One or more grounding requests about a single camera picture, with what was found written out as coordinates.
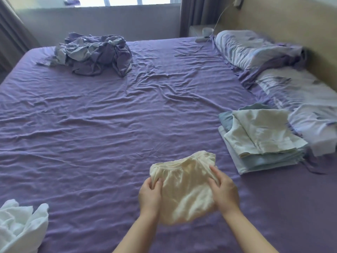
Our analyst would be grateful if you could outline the light blue denim jeans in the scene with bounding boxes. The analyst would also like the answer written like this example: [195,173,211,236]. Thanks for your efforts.
[218,103,309,173]

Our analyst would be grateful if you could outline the person's left hand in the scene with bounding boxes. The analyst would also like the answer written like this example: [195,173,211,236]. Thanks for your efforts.
[138,177,164,218]

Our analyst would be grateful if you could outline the floral pillow purple trim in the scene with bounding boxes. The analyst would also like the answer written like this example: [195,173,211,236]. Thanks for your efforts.
[238,66,337,174]
[213,30,307,74]

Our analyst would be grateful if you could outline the person's left forearm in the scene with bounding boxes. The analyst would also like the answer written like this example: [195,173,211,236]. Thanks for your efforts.
[112,212,160,253]

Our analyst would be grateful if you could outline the low beige bedside table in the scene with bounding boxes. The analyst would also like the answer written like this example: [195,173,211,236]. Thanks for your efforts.
[188,24,224,38]

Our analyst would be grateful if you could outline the grey curtain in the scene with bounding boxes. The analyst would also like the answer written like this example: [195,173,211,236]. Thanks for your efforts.
[0,0,40,71]
[179,0,230,38]

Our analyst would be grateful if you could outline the crumpled purple grey quilt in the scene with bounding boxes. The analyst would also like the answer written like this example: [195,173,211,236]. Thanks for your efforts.
[36,32,133,78]

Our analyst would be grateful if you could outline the pale yellow garment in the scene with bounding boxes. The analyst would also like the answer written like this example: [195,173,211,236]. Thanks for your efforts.
[149,150,220,226]

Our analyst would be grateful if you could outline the white t-shirt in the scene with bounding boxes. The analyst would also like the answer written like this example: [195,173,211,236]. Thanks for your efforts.
[0,199,50,253]

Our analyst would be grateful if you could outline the person's right forearm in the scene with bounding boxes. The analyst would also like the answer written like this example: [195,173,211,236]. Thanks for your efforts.
[222,208,279,253]

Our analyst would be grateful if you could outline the person's right hand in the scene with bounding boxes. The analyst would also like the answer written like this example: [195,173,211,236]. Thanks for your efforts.
[207,165,241,216]

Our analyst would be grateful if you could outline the white jeans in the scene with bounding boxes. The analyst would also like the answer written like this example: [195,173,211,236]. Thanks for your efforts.
[218,126,300,176]

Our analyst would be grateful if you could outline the white bay window sill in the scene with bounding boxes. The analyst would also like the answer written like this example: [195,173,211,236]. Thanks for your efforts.
[5,0,182,9]

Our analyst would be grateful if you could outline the purple sheet bed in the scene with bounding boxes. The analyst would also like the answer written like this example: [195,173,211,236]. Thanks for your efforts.
[0,37,337,253]

